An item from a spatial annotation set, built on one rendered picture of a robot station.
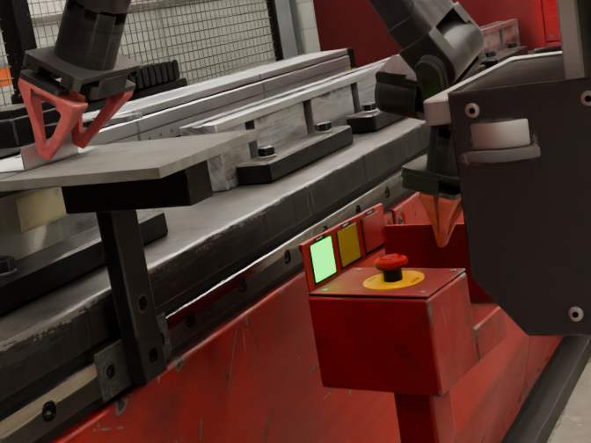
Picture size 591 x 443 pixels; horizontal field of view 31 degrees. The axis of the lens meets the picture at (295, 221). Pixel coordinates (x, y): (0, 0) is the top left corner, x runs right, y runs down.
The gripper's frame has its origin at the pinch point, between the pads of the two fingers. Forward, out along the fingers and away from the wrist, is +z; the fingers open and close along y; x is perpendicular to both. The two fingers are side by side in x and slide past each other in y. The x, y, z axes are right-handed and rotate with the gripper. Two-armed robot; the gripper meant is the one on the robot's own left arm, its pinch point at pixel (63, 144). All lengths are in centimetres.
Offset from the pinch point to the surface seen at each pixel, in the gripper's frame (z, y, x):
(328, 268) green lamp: 13.0, -28.6, 21.8
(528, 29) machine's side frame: 12, -215, 1
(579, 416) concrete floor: 85, -163, 59
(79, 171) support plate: -2.7, 8.3, 7.5
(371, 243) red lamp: 12.3, -39.3, 23.0
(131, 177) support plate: -5.2, 9.5, 13.2
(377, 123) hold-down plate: 13, -86, 5
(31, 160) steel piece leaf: 1.1, 4.0, -0.5
